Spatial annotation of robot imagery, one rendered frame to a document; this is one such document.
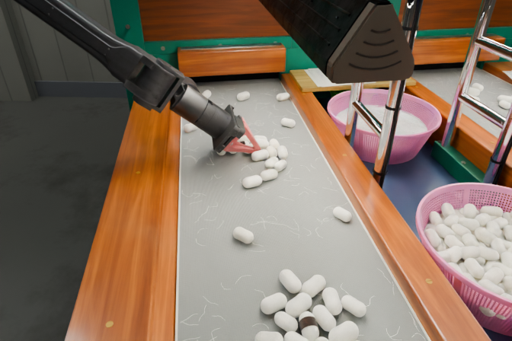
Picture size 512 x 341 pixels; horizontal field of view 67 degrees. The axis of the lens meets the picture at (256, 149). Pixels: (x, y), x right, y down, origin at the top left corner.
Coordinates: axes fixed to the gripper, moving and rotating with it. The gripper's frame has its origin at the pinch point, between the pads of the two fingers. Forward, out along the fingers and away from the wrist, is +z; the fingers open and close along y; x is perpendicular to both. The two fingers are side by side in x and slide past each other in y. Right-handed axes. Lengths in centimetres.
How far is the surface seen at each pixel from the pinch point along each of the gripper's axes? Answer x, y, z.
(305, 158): -5.3, -2.7, 8.6
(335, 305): -2.6, -38.9, 2.3
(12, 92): 148, 222, -62
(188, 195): 10.7, -11.3, -9.6
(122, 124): 98, 169, 5
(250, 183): 2.1, -11.3, -2.1
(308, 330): 0.3, -41.6, -0.9
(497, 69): -55, 34, 62
